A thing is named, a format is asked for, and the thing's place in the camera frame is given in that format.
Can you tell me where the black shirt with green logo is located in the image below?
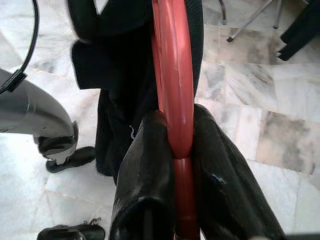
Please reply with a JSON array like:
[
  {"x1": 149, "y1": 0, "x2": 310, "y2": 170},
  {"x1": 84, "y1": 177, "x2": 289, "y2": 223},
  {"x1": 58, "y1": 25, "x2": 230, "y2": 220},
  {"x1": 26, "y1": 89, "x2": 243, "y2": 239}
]
[{"x1": 67, "y1": 0, "x2": 205, "y2": 187}]

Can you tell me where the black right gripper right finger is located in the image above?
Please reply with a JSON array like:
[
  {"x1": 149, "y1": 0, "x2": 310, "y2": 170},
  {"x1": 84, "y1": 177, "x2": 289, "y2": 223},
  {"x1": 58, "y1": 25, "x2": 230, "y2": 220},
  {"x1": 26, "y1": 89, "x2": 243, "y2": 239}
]
[{"x1": 192, "y1": 103, "x2": 286, "y2": 240}]

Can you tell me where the silver left robot leg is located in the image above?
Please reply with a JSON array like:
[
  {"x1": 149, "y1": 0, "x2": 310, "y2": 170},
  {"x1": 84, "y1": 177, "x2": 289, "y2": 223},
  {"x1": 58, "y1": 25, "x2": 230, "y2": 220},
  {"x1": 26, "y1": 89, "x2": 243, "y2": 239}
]
[{"x1": 0, "y1": 67, "x2": 97, "y2": 174}]

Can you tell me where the silver metal clothes rack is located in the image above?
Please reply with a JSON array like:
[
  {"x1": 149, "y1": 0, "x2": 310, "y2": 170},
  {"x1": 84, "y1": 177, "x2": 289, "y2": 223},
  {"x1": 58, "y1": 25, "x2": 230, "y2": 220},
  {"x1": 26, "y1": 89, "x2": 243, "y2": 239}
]
[{"x1": 219, "y1": 0, "x2": 287, "y2": 43}]

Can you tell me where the plain black shirt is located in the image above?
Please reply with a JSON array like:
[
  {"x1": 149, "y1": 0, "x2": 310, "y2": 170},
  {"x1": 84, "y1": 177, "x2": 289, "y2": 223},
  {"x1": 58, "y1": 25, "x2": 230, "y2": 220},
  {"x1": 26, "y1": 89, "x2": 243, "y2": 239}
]
[{"x1": 276, "y1": 0, "x2": 320, "y2": 62}]

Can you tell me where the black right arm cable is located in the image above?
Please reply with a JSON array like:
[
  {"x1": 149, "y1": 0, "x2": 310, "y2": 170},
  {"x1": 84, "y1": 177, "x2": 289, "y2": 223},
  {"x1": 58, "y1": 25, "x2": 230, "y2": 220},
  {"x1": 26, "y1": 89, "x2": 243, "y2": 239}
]
[{"x1": 0, "y1": 0, "x2": 42, "y2": 94}]

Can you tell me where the red plastic hanger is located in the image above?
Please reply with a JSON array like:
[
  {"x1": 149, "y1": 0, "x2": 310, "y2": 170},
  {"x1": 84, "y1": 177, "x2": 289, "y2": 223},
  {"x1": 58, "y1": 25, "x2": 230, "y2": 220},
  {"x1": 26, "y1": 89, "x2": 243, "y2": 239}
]
[{"x1": 149, "y1": 0, "x2": 202, "y2": 240}]

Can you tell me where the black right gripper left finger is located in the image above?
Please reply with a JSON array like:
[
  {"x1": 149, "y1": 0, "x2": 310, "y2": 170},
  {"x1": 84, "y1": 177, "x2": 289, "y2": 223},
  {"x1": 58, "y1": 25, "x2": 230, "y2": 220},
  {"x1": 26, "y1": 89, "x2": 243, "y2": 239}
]
[{"x1": 109, "y1": 109, "x2": 176, "y2": 240}]

